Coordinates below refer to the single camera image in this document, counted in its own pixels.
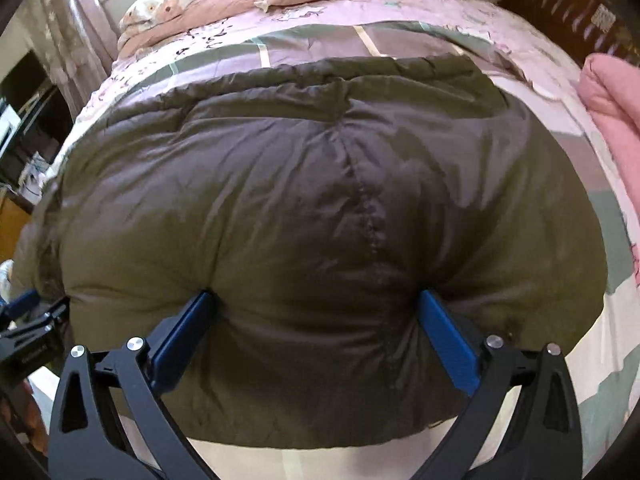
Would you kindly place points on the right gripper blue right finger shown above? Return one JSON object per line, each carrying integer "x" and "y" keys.
{"x": 543, "y": 439}

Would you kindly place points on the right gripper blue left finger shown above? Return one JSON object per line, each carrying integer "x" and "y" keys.
{"x": 87, "y": 439}

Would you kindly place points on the olive brown puffer jacket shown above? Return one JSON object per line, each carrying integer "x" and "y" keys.
{"x": 319, "y": 201}

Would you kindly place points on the pink striped bed sheet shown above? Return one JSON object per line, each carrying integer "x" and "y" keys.
{"x": 519, "y": 61}

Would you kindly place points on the dark side cabinet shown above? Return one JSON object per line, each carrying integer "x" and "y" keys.
{"x": 44, "y": 119}

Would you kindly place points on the beige floral curtain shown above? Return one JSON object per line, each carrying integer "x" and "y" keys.
{"x": 74, "y": 41}

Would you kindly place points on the white floral pillow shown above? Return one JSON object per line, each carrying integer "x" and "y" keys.
{"x": 143, "y": 15}

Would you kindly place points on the pink folded blanket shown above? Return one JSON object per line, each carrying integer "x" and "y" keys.
{"x": 609, "y": 88}

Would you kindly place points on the dark wooden headboard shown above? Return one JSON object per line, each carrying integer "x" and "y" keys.
{"x": 579, "y": 27}

